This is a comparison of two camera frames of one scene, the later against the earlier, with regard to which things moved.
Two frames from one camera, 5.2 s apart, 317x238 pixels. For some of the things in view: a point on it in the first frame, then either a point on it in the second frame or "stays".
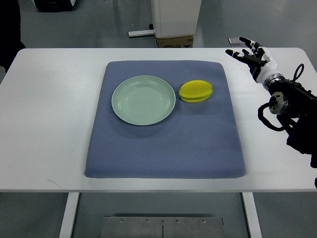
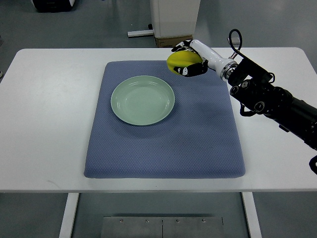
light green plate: x=143 y=100 stays
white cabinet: x=174 y=18 stays
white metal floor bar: x=141 y=33 stays
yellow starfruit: x=195 y=90 to x=182 y=58
